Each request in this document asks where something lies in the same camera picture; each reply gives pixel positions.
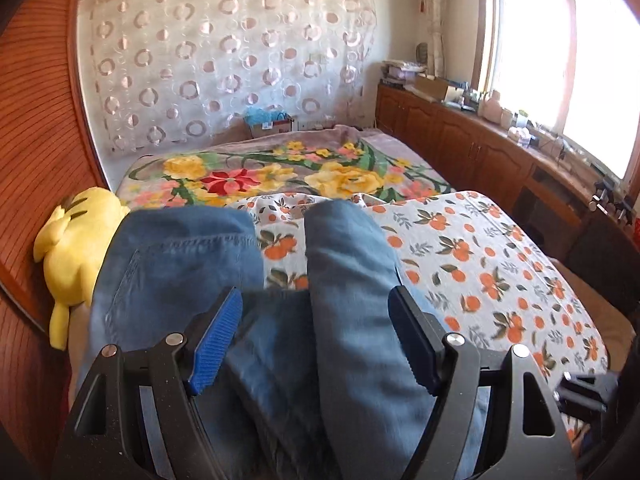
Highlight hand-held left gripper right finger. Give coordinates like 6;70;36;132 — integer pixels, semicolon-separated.
388;285;572;480

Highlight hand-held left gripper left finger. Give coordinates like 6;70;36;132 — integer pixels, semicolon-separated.
65;286;244;480

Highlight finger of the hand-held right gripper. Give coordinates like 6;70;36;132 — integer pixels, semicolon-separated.
555;371;621;417

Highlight blue denim pants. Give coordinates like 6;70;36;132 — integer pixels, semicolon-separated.
75;200;492;480

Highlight orange print bed sheet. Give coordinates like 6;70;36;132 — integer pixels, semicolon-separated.
230;190;612;442

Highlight dark chair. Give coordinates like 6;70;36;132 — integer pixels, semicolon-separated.
565;207;640;307

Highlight yellow plush toy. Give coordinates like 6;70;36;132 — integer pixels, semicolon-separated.
34;187;130;352

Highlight floral blanket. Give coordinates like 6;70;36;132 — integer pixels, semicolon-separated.
116;125;457;212

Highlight low wooden cabinet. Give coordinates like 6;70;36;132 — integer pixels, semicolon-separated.
375;84;640;262

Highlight cardboard box with blue bag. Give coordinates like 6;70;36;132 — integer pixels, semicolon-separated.
243;106;296;140

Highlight white plastic jug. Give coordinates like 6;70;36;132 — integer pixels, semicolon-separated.
477;90;504;122

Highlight open cardboard box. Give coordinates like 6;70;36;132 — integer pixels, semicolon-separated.
415;75;454;102

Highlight stack of papers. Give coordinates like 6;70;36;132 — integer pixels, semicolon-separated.
381;59;427;84

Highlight slatted wooden wardrobe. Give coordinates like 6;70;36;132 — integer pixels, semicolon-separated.
0;0;114;461

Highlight window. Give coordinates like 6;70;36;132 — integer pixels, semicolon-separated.
477;0;640;182

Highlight beige window curtain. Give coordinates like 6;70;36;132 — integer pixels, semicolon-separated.
417;0;452;74

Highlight circle patterned wall cloth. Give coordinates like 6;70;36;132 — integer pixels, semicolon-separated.
77;0;379;159

